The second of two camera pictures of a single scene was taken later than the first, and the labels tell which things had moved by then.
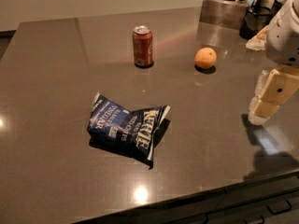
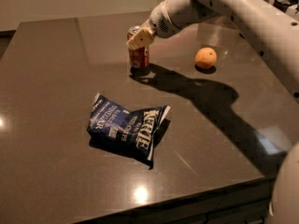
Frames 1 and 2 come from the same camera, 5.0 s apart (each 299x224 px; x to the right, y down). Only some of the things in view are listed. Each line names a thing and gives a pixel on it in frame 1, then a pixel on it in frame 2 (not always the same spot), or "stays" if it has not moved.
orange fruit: [206, 58] stays
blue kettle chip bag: [132, 133] stays
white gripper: [284, 36] -> [160, 22]
